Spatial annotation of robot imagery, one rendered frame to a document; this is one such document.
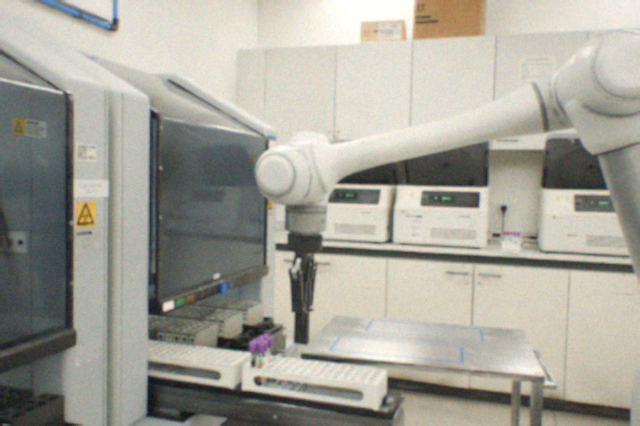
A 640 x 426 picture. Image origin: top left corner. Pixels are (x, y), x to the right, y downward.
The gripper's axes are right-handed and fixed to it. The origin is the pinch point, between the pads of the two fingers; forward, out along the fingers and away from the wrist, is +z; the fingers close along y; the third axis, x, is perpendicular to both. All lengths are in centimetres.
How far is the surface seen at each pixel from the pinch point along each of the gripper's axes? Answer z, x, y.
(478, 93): -89, -23, 258
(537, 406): 20, -50, 29
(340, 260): 19, 54, 229
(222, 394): 14.9, 15.3, -6.0
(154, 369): 13.1, 34.3, -2.8
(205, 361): 9.0, 20.6, -4.1
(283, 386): 12.4, 2.7, -2.7
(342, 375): 8.6, -9.8, -1.5
